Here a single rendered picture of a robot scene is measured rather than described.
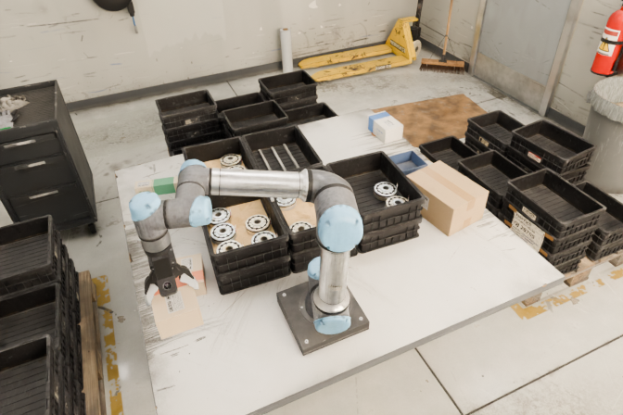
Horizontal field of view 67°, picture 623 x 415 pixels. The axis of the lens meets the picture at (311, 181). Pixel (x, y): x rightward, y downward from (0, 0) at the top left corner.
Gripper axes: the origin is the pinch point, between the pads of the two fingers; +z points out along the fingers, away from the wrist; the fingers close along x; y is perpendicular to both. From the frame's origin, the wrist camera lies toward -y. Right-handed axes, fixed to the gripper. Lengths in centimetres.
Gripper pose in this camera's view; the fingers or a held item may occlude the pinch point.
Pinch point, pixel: (173, 298)
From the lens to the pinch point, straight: 143.9
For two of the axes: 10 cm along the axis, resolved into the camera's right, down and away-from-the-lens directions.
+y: -4.0, -5.4, 7.4
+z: 0.3, 8.0, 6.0
